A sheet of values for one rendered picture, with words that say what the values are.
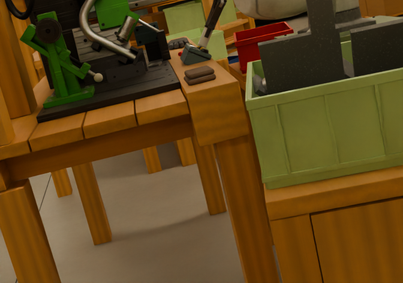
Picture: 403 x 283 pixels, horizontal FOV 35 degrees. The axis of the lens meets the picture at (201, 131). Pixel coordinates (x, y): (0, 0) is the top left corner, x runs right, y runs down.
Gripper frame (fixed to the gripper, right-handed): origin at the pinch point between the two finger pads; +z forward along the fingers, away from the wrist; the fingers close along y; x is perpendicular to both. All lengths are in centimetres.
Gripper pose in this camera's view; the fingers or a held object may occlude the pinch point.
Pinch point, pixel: (205, 37)
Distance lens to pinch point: 223.6
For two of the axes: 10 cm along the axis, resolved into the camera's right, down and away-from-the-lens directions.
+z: -3.7, 9.1, 1.7
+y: -1.1, -2.3, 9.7
